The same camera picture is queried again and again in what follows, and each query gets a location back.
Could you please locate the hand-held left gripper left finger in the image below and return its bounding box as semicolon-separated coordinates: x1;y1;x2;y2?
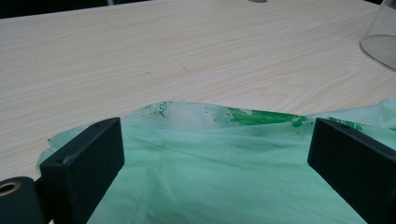
38;117;125;224

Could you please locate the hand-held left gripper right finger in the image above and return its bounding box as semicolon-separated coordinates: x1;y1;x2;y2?
307;117;396;224

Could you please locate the clear plastic bin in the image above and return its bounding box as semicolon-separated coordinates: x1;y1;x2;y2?
359;0;396;73

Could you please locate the green plastic bag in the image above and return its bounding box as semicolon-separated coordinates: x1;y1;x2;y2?
36;98;396;224

